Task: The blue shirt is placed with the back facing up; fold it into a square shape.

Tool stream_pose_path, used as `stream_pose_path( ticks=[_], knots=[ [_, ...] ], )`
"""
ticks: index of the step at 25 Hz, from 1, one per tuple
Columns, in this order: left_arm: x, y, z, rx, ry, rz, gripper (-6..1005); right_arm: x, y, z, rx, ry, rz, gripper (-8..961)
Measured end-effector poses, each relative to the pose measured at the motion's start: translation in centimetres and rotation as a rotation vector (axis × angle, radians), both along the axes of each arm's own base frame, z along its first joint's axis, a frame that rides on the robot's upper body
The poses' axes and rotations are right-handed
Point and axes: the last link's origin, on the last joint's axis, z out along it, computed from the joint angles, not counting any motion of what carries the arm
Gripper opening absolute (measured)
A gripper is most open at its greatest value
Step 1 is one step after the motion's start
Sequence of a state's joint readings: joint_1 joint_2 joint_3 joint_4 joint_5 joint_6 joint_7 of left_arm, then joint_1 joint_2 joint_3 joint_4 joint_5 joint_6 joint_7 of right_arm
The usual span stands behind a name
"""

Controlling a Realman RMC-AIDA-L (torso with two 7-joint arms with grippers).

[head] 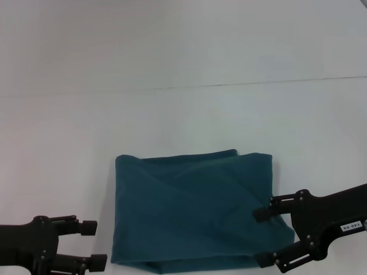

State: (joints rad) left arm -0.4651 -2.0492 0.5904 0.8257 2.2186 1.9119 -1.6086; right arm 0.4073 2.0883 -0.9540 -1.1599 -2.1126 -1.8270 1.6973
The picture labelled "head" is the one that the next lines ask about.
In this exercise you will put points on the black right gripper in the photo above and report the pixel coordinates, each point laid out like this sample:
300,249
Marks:
329,217

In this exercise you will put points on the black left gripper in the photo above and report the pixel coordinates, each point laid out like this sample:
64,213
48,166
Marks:
25,243

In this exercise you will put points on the teal blue t-shirt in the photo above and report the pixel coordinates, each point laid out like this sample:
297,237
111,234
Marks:
195,206

